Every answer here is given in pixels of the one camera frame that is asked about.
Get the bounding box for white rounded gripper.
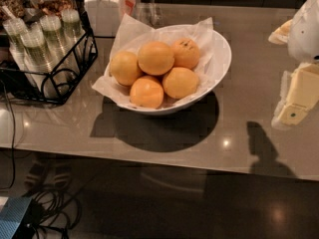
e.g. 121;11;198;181
268;0;319;129

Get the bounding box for white ceramic bowl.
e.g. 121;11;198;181
105;23;232;116

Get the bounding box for back right speckled orange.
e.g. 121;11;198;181
171;38;200;69

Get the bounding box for white paper bowl liner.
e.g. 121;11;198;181
92;15;218;116

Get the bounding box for white lidded jar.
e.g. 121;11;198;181
83;0;126;38

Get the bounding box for clear plastic cup stack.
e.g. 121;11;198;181
40;15;79;82
21;29;68;99
62;9;85;62
2;17;34;85

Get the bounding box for glass jar with nuts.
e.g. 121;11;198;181
22;0;77;20

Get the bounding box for glass jar with granola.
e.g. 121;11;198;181
0;0;24;23

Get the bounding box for blue textured box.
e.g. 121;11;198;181
0;196;31;239

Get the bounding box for black wire rack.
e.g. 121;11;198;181
0;0;98;105

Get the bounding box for coiled black floor cables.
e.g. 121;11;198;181
21;182;84;239

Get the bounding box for black cable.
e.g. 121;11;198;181
0;78;18;191

